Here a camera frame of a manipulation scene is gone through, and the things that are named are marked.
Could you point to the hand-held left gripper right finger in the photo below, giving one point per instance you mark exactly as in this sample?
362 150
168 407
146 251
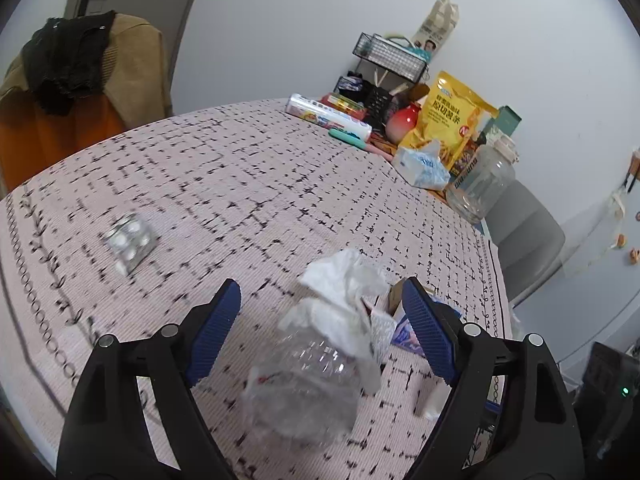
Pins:
430 330

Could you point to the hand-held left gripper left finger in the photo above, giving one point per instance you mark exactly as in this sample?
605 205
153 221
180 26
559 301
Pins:
215 330

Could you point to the white tissue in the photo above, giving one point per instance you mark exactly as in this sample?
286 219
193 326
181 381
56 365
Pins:
345 280

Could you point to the crushed clear plastic bottle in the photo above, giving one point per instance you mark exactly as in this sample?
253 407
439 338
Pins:
300 390

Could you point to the white patterned wrapper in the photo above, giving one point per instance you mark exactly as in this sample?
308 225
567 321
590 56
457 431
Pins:
382 330

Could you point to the small brown cardboard piece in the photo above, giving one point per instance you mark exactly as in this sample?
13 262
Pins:
395 295

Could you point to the small white paper scrap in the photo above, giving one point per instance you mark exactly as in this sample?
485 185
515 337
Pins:
431 405

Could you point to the pale blue fridge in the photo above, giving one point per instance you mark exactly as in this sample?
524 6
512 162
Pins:
600 305

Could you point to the silver pill blister pack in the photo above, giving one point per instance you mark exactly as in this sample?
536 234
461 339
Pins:
129 242

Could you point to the grey upholstered chair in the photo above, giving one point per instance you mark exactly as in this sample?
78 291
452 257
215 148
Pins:
525 230

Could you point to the orange figure fridge magnet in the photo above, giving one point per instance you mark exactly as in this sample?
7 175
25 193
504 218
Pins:
634 255

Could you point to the pink patterned tablecloth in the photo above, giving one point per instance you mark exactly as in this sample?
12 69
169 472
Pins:
250 185

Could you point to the clear plastic jar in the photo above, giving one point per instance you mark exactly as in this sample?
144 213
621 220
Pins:
480 185

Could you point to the burger fridge magnet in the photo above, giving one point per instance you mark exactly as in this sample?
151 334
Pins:
621 240

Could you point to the white mesh bag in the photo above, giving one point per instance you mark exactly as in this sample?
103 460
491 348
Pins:
595 240

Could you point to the blue white tissue pack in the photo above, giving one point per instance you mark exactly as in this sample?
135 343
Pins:
420 165

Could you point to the pink pen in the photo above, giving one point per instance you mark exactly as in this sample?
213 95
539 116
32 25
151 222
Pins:
382 151

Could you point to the peach shaped vase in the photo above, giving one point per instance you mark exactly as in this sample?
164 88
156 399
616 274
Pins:
400 125

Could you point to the teal pen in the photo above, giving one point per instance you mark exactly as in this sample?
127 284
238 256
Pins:
345 136

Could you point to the yellow snack bag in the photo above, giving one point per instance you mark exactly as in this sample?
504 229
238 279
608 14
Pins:
450 110

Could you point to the green tall box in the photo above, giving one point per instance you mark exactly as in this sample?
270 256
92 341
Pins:
507 120

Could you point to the black pen holder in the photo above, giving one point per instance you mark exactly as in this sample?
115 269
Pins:
377 102

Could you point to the red flat box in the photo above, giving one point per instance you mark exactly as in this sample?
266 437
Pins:
340 101

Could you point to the orange garment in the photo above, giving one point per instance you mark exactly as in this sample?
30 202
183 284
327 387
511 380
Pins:
60 135

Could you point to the tan coat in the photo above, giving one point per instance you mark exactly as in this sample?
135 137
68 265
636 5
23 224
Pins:
135 60

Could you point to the black knitted cloth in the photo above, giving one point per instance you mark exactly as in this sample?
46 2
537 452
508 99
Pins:
65 60

